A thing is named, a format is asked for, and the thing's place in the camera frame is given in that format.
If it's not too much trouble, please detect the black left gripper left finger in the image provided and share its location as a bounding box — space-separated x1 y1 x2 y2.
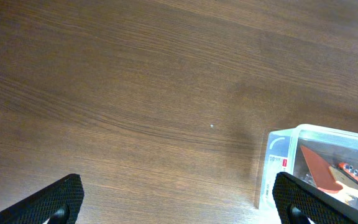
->
0 174 85 224

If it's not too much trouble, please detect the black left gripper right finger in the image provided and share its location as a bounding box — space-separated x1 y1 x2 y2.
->
272 172 358 224

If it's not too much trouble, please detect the orange scraper with wooden handle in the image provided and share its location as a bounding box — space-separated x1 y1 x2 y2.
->
300 146 358 205

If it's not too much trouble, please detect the clear plastic container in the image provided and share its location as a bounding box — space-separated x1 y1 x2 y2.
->
259 124 358 217

